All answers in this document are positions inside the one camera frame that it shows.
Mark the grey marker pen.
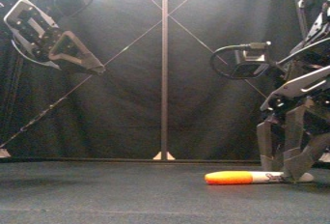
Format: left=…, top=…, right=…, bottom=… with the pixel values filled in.
left=203, top=170, right=316, bottom=186

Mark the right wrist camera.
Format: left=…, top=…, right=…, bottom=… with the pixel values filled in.
left=233, top=41, right=274, bottom=80

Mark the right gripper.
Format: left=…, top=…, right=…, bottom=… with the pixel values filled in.
left=256, top=38, right=330, bottom=172

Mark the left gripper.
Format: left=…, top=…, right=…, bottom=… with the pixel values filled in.
left=3, top=0, right=107, bottom=76

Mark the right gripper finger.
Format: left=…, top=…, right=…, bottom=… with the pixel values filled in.
left=282, top=98, right=330, bottom=183

